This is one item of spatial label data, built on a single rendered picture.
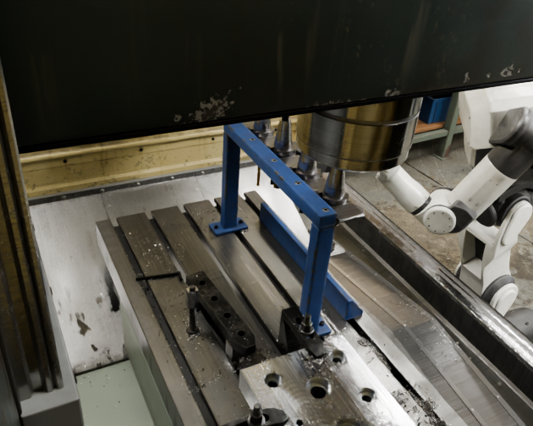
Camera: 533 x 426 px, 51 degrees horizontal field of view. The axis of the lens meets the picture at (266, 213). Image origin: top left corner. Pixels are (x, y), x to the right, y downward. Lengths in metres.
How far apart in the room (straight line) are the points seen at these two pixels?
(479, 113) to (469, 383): 0.67
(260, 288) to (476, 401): 0.59
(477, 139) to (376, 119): 0.84
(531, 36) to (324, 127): 0.26
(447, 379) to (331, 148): 0.91
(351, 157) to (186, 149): 1.21
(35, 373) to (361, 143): 0.44
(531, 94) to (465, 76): 0.81
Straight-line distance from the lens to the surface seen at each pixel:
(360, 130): 0.70
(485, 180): 1.41
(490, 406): 1.53
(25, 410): 0.51
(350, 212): 1.11
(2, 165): 0.38
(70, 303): 1.66
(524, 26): 0.73
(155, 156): 1.85
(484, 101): 1.48
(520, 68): 0.75
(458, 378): 1.54
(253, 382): 1.06
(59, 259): 1.72
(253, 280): 1.40
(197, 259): 1.46
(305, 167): 1.20
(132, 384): 1.55
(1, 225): 0.41
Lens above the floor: 1.80
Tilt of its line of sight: 33 degrees down
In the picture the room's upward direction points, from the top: 5 degrees clockwise
